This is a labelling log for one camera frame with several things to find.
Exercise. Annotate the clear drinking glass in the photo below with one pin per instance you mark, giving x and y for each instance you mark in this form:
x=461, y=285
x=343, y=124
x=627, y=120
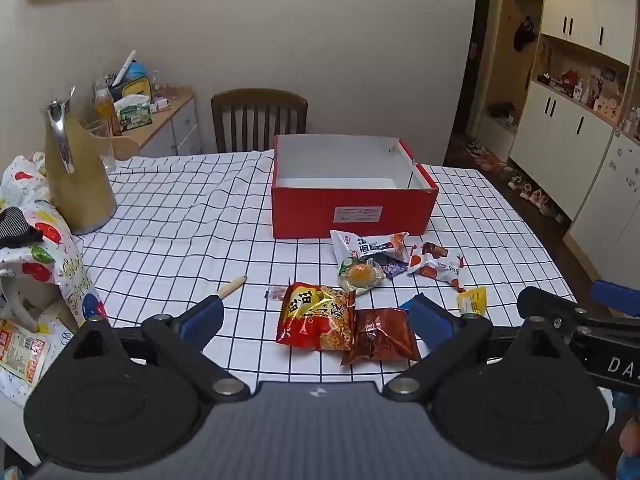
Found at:
x=106, y=150

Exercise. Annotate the light wooden sideboard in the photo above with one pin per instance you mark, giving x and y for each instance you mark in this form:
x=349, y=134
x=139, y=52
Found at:
x=170, y=130

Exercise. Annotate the small purple candy packet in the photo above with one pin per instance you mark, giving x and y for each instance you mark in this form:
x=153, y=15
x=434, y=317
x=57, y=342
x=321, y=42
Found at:
x=395, y=269

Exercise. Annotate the white orange snack packet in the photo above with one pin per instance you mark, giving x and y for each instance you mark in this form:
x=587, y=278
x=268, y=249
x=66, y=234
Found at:
x=435, y=270

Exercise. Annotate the small yellow snack packet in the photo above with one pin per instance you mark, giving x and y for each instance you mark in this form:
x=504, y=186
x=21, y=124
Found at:
x=472, y=300

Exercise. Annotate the black hanging bag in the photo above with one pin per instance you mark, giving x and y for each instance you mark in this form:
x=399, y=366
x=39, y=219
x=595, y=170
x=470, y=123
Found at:
x=526, y=35

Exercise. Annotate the white upper cabinet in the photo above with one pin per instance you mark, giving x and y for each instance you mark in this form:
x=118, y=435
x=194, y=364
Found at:
x=590, y=10

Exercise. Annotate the balloon printed cloth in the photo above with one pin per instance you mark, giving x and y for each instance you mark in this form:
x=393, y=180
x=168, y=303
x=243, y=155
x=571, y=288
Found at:
x=45, y=230

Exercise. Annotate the orange juice bottle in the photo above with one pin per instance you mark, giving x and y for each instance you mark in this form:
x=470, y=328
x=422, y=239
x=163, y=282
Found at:
x=105, y=110

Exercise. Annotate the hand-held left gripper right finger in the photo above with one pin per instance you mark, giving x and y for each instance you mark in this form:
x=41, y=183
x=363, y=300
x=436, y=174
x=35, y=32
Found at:
x=430, y=320

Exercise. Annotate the red yellow snack bag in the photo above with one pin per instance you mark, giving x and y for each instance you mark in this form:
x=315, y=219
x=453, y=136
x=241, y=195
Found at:
x=310, y=320

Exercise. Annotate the dark wooden chair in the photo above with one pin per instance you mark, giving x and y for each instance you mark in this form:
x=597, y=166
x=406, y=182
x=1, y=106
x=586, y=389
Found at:
x=260, y=97

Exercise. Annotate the large white snack packet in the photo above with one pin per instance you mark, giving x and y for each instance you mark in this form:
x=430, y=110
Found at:
x=360, y=247

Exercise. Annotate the small clear candy wrapper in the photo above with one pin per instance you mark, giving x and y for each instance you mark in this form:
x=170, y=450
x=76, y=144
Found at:
x=276, y=292

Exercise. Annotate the white long utensil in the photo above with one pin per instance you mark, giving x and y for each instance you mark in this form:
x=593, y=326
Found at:
x=125, y=66

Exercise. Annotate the gold thermos jug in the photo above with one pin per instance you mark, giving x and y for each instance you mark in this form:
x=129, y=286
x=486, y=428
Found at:
x=80, y=185

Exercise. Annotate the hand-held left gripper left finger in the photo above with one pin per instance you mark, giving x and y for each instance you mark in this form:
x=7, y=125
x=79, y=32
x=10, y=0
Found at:
x=202, y=322

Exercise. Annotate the white lower cabinet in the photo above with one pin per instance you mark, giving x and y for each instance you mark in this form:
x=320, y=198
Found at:
x=560, y=135

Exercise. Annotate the white checkered tablecloth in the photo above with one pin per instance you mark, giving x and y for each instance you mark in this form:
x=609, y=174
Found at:
x=200, y=240

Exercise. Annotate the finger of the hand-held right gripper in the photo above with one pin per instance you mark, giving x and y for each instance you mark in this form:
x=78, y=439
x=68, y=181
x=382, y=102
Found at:
x=550, y=302
x=615, y=297

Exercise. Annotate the black yellow lunch bag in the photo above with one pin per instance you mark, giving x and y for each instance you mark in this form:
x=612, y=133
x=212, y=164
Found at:
x=135, y=87

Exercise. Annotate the light wooden chair back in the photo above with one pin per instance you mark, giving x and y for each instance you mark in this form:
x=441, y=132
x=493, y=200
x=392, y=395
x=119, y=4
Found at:
x=125, y=147

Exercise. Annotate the clear egg snack packet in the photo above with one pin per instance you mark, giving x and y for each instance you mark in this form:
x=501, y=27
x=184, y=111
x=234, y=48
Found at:
x=359, y=275

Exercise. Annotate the brown snack packet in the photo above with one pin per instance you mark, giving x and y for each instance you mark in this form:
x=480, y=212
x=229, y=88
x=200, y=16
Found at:
x=380, y=335

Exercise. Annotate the red cardboard box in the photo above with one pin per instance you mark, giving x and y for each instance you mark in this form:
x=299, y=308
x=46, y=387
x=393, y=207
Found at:
x=305, y=210

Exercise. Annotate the person's blue clothing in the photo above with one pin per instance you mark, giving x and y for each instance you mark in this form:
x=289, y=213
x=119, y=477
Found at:
x=629, y=465

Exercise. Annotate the green white tissue box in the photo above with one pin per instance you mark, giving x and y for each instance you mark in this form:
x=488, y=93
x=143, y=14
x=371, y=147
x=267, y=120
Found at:
x=134, y=116

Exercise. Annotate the small white mug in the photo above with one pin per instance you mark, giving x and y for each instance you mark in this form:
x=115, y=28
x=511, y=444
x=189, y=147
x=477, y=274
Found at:
x=162, y=104

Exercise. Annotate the beige wrapped snack stick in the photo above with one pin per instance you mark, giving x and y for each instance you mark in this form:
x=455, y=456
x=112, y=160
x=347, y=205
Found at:
x=231, y=286

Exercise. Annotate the shelf of small ornaments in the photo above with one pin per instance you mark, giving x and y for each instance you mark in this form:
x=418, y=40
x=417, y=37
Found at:
x=595, y=87

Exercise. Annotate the white cabinet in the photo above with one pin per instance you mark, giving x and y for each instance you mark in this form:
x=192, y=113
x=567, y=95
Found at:
x=590, y=10
x=560, y=135

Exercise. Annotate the red green printed leaflet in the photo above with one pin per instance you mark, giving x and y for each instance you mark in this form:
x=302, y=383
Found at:
x=22, y=352

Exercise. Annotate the row of shoes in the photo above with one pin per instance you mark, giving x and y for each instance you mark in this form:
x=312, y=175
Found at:
x=525, y=187

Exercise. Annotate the dark striped cloth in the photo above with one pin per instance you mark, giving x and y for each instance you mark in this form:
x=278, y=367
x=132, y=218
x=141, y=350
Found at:
x=15, y=225

